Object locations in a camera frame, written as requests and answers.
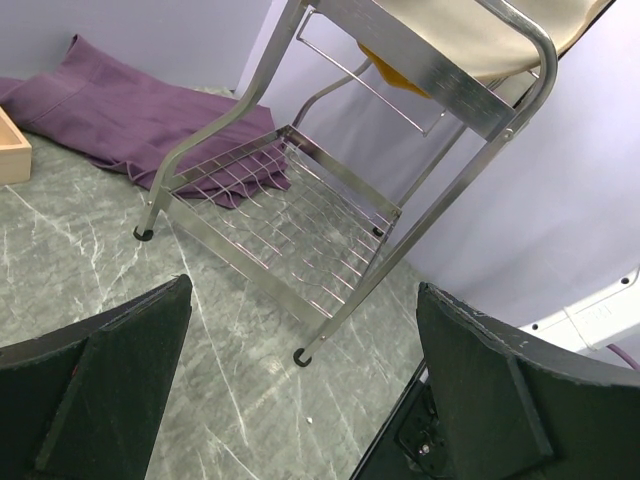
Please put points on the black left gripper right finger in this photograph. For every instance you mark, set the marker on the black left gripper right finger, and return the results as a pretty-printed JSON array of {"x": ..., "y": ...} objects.
[{"x": 514, "y": 406}]

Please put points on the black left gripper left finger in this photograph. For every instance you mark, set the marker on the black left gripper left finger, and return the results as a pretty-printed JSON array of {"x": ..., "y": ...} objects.
[{"x": 86, "y": 401}]

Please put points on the steel dish rack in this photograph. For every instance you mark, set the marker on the steel dish rack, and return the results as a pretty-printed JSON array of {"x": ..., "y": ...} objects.
[{"x": 319, "y": 248}]

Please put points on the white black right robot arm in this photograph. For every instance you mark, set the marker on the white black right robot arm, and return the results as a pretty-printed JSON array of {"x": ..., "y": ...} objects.
[{"x": 609, "y": 315}]

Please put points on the wooden compartment tray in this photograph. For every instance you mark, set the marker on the wooden compartment tray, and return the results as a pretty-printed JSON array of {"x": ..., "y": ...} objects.
[{"x": 15, "y": 153}]

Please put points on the purple cloth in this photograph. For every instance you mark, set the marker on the purple cloth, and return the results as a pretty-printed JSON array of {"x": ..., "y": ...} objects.
[{"x": 126, "y": 121}]

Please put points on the cream divided plate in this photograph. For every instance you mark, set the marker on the cream divided plate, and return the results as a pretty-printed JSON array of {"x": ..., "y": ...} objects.
[{"x": 484, "y": 46}]

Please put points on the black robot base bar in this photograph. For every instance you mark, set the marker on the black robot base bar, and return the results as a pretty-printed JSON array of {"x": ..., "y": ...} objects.
[{"x": 411, "y": 443}]

